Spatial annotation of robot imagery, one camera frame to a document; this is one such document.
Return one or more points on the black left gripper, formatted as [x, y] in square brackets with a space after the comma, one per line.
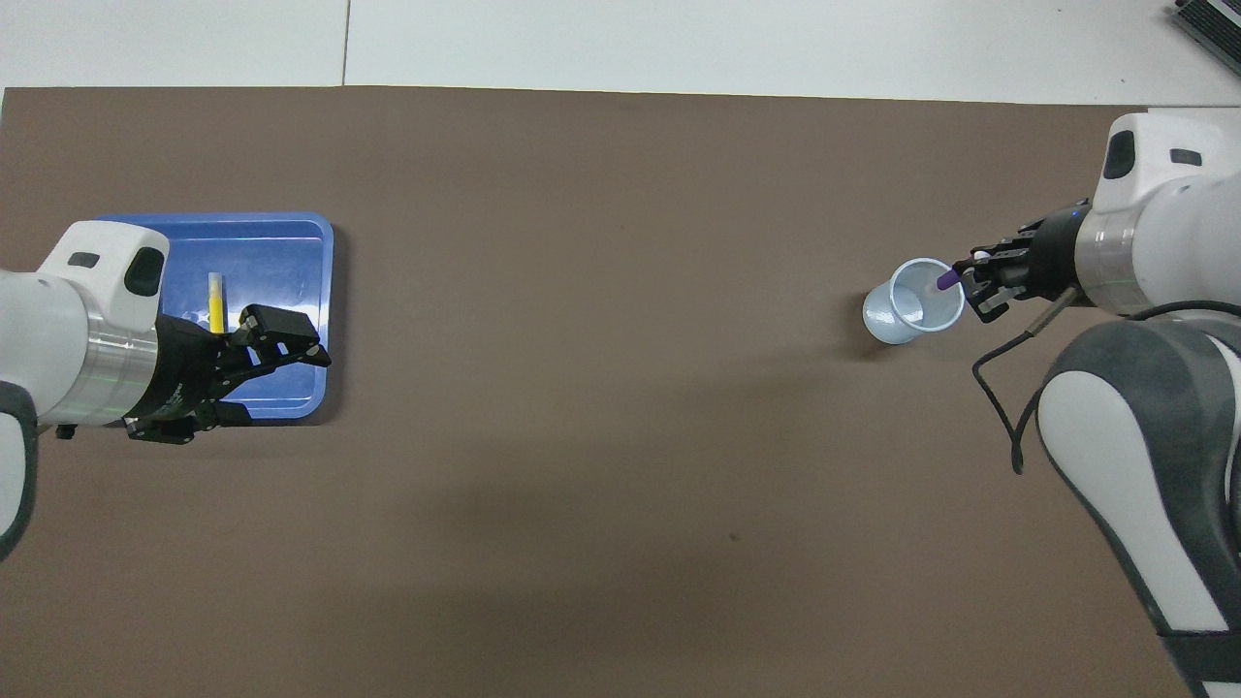
[184, 373]

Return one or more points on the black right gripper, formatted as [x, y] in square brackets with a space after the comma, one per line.
[1057, 257]

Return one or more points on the purple pen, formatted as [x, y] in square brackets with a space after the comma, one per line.
[947, 281]

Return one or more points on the yellow pen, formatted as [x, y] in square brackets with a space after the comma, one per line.
[217, 305]

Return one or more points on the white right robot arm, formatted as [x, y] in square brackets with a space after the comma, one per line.
[1144, 436]

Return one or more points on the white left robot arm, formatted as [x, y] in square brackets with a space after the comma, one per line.
[68, 339]

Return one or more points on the translucent plastic cup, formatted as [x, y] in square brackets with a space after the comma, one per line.
[887, 320]

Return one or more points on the blue plastic tray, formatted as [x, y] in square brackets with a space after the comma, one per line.
[281, 252]

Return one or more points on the grey ribbed device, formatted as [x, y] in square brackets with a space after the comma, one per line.
[1212, 24]

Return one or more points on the brown table mat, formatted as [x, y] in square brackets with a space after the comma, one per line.
[620, 242]

